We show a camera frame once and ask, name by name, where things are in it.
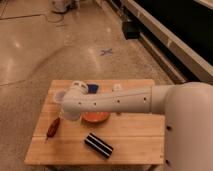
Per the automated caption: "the black white striped box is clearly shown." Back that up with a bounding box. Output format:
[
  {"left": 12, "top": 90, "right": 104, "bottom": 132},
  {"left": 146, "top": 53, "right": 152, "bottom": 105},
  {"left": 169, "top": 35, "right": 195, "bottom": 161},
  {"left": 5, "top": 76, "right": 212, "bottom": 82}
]
[{"left": 84, "top": 133, "right": 114, "bottom": 158}]

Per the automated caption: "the blue sponge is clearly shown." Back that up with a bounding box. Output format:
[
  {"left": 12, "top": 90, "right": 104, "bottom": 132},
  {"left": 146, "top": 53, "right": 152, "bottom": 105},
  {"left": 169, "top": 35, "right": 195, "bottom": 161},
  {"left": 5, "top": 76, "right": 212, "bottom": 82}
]
[{"left": 88, "top": 84, "right": 99, "bottom": 94}]

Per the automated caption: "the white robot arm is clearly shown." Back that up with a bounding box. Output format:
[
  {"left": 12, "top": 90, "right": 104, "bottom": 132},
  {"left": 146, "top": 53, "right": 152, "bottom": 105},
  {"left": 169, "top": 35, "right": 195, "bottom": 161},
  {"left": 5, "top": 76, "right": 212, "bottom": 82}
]
[{"left": 61, "top": 82, "right": 213, "bottom": 171}]

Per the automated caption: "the orange plate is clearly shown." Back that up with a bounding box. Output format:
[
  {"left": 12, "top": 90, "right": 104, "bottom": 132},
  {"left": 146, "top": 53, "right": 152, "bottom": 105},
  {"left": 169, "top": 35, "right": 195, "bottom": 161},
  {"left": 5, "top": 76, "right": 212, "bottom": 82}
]
[{"left": 82, "top": 112, "right": 110, "bottom": 123}]

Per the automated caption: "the black box on floor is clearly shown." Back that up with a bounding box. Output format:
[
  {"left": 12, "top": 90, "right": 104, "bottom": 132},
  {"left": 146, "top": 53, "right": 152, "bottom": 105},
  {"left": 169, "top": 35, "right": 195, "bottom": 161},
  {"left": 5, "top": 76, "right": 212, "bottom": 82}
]
[{"left": 122, "top": 22, "right": 140, "bottom": 39}]

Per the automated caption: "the white tube bottle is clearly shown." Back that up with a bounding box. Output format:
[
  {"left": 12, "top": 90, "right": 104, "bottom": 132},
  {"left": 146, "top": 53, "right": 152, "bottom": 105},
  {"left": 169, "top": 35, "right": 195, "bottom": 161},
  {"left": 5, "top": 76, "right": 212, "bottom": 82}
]
[{"left": 112, "top": 84, "right": 122, "bottom": 91}]

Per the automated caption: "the white plastic cup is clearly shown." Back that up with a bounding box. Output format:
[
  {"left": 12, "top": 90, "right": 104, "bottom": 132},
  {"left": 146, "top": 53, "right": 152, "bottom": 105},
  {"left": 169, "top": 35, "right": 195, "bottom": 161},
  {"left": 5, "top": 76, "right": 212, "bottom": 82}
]
[{"left": 53, "top": 90, "right": 66, "bottom": 104}]

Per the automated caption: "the wooden table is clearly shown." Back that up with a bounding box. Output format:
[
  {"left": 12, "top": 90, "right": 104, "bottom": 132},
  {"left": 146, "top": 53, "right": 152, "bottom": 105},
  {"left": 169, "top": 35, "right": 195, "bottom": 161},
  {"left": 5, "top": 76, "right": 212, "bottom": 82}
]
[{"left": 25, "top": 80, "right": 164, "bottom": 165}]

